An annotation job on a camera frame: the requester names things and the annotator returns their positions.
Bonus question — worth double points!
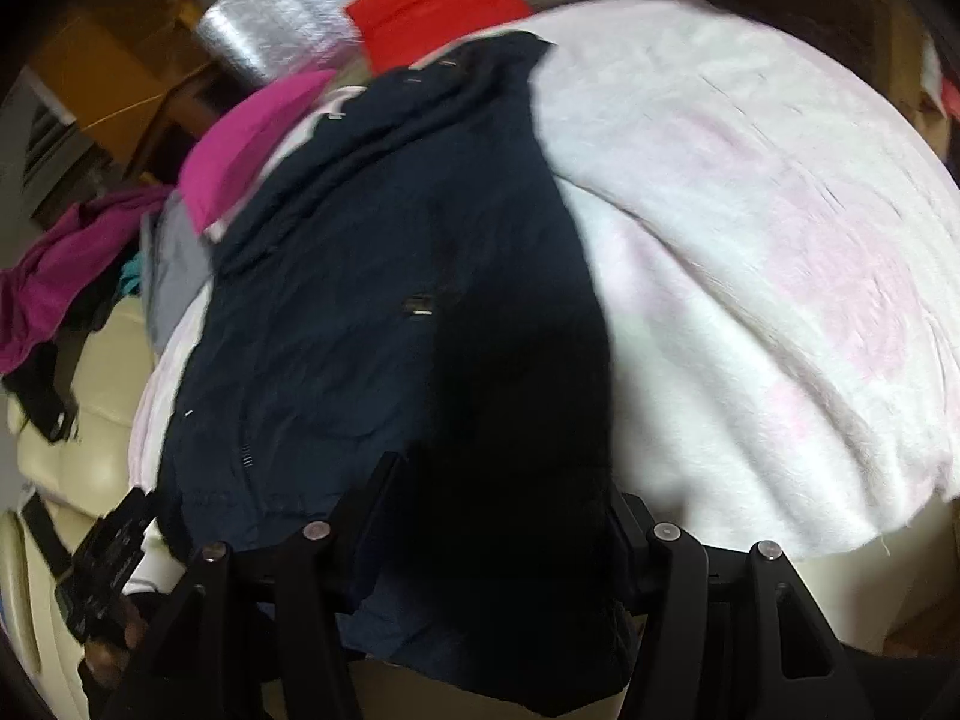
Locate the navy blue puffer jacket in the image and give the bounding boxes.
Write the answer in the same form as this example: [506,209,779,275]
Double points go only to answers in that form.
[158,32,630,717]

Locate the cream leather sofa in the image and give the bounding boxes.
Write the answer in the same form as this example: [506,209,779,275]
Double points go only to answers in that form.
[2,298,155,718]

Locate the magenta garment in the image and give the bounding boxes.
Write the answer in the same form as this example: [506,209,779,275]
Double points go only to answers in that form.
[2,185,172,374]

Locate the teal garment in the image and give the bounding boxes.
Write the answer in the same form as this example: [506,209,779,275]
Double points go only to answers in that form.
[116,252,143,301]

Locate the grey garment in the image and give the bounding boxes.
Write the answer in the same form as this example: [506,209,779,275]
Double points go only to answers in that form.
[140,190,212,356]

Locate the white fleece blanket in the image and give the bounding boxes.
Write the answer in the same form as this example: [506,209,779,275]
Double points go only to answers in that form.
[132,0,958,559]

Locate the magenta pillow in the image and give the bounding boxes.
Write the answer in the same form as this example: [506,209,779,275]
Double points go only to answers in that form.
[178,70,335,234]

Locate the wooden chair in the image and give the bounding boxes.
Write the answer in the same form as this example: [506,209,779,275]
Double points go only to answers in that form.
[78,0,217,177]

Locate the red cushion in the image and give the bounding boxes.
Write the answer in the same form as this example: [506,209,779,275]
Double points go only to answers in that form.
[345,0,532,75]

